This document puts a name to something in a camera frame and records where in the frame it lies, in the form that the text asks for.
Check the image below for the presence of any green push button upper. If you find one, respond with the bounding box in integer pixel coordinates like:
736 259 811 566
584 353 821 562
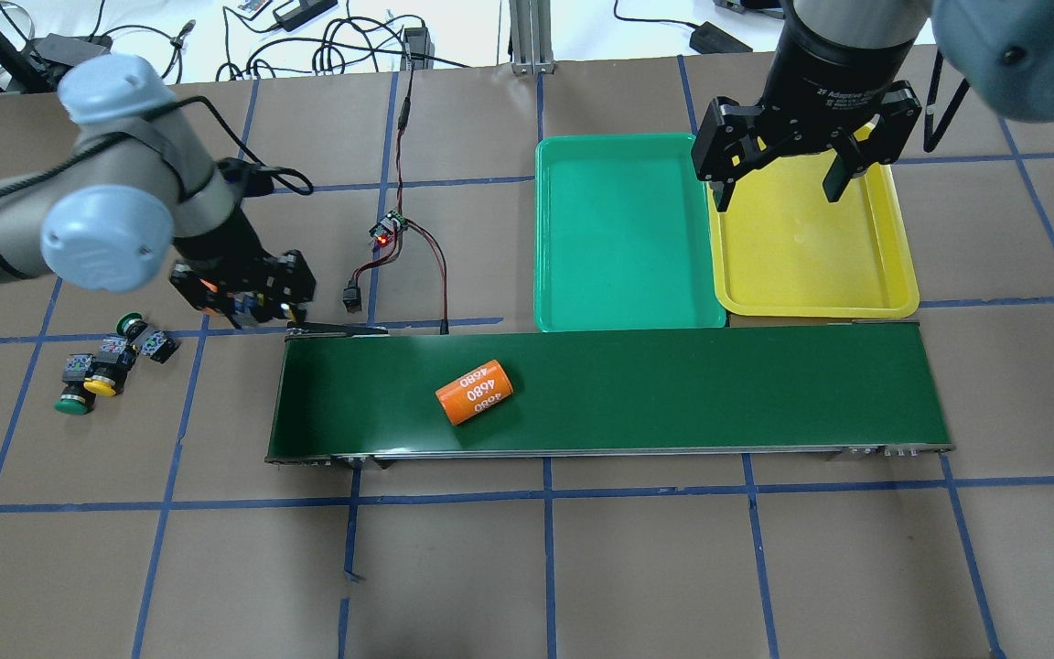
116 312 144 335

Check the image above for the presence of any green conveyor belt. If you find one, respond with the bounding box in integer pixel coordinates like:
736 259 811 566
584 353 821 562
264 322 952 464

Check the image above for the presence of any black power adapter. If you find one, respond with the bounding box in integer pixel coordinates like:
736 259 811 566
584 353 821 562
402 27 434 70

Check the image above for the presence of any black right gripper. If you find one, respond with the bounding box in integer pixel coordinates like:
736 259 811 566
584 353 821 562
691 24 921 211

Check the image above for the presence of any small controller circuit board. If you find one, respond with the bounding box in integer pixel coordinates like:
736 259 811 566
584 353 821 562
370 209 407 249

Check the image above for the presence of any aluminium frame post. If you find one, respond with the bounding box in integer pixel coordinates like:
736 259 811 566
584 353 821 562
509 0 555 78

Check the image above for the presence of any orange cylinder with 4680 print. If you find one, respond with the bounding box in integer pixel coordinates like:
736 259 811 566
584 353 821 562
435 360 514 427

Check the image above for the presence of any yellow push button in pile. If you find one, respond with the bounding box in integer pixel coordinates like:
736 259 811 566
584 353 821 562
83 335 137 398

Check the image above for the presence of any black connector plug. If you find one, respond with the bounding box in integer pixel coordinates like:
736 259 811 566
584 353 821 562
340 284 362 313

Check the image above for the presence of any yellow tray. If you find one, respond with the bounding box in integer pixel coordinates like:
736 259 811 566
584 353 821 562
706 153 920 319

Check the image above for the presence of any green tray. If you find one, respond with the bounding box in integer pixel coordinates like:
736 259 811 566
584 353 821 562
532 133 726 332

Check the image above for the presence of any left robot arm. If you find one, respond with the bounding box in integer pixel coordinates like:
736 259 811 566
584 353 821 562
0 54 317 327

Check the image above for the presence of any green push button lower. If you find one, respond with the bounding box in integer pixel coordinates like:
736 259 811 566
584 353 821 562
53 353 96 416

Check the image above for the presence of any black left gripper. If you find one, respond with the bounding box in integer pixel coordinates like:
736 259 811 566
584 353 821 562
170 220 317 329

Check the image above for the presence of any red black wire cable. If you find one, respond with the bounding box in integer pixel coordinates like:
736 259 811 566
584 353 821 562
350 55 451 334

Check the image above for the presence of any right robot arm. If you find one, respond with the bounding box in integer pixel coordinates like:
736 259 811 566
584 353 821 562
691 1 1054 211

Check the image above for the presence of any green push button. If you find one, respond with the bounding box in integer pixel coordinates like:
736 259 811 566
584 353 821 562
116 312 144 335
53 353 96 416

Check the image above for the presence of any black switch block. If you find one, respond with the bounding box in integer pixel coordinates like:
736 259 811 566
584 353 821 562
131 326 179 363

